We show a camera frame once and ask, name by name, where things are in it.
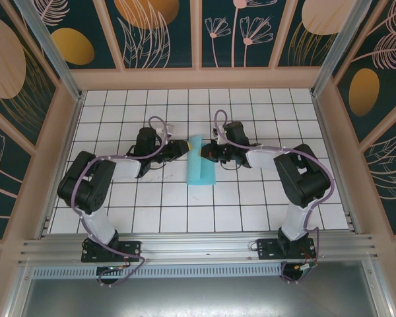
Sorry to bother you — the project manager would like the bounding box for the aluminium mounting rail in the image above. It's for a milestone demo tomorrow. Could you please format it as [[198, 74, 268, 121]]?
[[18, 232, 379, 265]]

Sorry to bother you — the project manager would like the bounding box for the aluminium frame post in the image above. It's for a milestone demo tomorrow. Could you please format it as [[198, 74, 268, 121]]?
[[309, 0, 374, 97], [15, 0, 86, 102]]

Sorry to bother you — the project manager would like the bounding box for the purple cable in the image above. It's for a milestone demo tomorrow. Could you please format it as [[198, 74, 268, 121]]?
[[71, 115, 174, 289], [214, 110, 335, 285]]

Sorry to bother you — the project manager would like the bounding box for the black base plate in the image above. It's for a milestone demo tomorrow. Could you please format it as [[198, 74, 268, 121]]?
[[256, 237, 317, 262], [81, 240, 143, 264]]

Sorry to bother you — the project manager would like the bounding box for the grey metal sheet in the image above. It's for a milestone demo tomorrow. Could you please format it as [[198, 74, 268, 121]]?
[[19, 276, 383, 317]]

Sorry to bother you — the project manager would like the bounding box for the green circuit board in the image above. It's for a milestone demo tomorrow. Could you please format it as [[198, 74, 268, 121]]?
[[296, 260, 319, 275]]

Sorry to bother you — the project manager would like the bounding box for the thin black cable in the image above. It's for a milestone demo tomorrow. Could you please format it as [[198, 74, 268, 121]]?
[[217, 158, 240, 172], [147, 158, 172, 170]]

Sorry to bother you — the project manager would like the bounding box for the slotted grey cable duct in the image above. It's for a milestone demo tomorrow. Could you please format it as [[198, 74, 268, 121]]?
[[31, 265, 284, 279]]

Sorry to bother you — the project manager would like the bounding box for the teal paper sheet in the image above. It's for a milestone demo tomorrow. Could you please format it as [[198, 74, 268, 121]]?
[[185, 134, 216, 187]]

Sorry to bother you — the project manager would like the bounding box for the aluminium side rail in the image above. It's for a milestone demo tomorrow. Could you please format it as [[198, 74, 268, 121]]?
[[39, 92, 86, 239], [312, 94, 362, 232]]

